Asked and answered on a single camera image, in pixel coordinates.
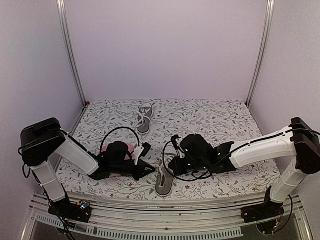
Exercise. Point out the right aluminium frame post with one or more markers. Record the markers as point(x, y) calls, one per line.
point(267, 24)

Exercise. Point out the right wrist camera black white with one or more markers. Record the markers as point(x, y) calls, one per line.
point(175, 140)

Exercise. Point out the pink plastic plate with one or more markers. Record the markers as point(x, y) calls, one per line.
point(127, 148)

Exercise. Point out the grey sneaker with red sole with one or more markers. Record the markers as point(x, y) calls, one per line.
point(144, 117)

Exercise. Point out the aluminium frame post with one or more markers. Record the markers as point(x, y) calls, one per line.
point(62, 13)
point(267, 24)

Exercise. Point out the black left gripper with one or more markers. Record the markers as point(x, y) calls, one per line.
point(140, 172)

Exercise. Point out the aluminium front rail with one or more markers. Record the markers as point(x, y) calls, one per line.
point(200, 219)

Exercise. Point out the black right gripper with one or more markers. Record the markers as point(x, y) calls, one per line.
point(177, 169)

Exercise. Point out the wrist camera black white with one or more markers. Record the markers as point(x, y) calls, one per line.
point(175, 140)
point(140, 151)

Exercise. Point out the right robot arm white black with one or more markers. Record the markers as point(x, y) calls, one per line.
point(296, 140)

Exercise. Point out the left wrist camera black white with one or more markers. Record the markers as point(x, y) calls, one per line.
point(140, 151)

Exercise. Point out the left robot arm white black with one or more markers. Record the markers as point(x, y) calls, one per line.
point(45, 144)

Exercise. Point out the left aluminium frame post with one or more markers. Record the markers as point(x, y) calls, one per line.
point(62, 13)

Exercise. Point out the floral patterned table mat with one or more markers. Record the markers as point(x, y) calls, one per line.
point(218, 121)

